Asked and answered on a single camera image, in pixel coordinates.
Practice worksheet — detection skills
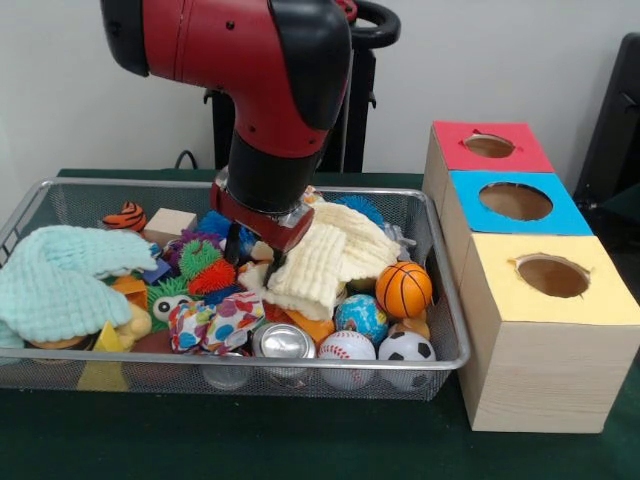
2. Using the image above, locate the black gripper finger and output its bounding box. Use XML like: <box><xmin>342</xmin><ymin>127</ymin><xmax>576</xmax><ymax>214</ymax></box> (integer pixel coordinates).
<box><xmin>264</xmin><ymin>247</ymin><xmax>288</xmax><ymax>288</ymax></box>
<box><xmin>223</xmin><ymin>221</ymin><xmax>243</xmax><ymax>268</ymax></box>

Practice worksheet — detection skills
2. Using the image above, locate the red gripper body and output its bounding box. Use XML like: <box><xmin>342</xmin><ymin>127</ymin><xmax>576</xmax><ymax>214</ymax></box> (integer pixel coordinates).
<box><xmin>208</xmin><ymin>180</ymin><xmax>316</xmax><ymax>254</ymax></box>

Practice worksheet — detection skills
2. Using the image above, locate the cream waffle cloth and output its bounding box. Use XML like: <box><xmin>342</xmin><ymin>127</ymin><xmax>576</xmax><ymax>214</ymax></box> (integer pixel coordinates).
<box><xmin>238</xmin><ymin>190</ymin><xmax>401</xmax><ymax>323</ymax></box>

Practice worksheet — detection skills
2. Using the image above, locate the mint green cloth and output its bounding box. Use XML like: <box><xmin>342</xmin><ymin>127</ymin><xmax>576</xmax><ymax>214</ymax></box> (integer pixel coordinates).
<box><xmin>0</xmin><ymin>224</ymin><xmax>160</xmax><ymax>347</ymax></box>

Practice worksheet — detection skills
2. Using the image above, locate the shallow clear mesh bin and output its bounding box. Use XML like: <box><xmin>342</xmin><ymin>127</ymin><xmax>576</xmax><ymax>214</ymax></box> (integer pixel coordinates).
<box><xmin>0</xmin><ymin>178</ymin><xmax>471</xmax><ymax>403</ymax></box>

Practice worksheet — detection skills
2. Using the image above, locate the wooden box with three holes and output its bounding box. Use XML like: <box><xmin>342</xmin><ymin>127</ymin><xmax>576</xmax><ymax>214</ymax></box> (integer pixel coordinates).
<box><xmin>422</xmin><ymin>120</ymin><xmax>640</xmax><ymax>435</ymax></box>

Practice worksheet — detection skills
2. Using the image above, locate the blue spiky ball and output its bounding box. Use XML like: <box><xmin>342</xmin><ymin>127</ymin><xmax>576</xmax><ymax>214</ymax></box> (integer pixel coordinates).
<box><xmin>197</xmin><ymin>209</ymin><xmax>233</xmax><ymax>241</ymax></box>
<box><xmin>348</xmin><ymin>194</ymin><xmax>387</xmax><ymax>227</ymax></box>

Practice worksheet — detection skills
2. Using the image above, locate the purple spiky toy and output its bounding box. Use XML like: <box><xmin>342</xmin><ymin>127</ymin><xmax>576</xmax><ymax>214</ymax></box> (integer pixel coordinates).
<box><xmin>162</xmin><ymin>230</ymin><xmax>246</xmax><ymax>283</ymax></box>

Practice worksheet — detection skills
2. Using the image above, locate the colourful patterned cloth pouch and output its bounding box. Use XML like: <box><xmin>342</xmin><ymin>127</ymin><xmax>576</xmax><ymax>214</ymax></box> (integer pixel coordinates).
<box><xmin>168</xmin><ymin>290</ymin><xmax>267</xmax><ymax>357</ymax></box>

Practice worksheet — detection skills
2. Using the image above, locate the green spiky toy with eyes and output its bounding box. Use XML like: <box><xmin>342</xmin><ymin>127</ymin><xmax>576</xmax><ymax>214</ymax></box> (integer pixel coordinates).
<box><xmin>146</xmin><ymin>276</ymin><xmax>203</xmax><ymax>334</ymax></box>

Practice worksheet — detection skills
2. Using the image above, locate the globe print ball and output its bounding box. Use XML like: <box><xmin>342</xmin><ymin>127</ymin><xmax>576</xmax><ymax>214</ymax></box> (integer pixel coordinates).
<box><xmin>335</xmin><ymin>294</ymin><xmax>390</xmax><ymax>345</ymax></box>

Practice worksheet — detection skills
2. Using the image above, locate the small baseball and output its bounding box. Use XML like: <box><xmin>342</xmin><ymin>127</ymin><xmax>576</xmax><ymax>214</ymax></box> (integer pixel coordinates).
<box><xmin>318</xmin><ymin>330</ymin><xmax>378</xmax><ymax>387</ymax></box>

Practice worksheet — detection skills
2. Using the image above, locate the small orange basketball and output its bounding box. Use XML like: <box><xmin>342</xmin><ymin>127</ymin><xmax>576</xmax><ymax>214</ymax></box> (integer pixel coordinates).
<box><xmin>375</xmin><ymin>261</ymin><xmax>434</xmax><ymax>320</ymax></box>

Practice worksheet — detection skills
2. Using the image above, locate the small soccer ball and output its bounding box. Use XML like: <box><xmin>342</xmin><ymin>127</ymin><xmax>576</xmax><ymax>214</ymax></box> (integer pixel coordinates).
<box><xmin>378</xmin><ymin>331</ymin><xmax>437</xmax><ymax>391</ymax></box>

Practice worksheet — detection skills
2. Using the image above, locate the dark green table cloth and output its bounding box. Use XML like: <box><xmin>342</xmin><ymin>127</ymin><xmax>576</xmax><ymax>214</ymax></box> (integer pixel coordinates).
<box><xmin>0</xmin><ymin>168</ymin><xmax>640</xmax><ymax>480</ymax></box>

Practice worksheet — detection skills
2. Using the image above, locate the black chair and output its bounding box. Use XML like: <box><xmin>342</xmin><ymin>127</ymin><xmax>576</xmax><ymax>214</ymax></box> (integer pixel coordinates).
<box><xmin>575</xmin><ymin>33</ymin><xmax>640</xmax><ymax>226</ymax></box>

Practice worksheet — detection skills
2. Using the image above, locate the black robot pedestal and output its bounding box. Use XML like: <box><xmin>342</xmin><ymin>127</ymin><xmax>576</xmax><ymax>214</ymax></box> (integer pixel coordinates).
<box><xmin>205</xmin><ymin>0</ymin><xmax>401</xmax><ymax>173</ymax></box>

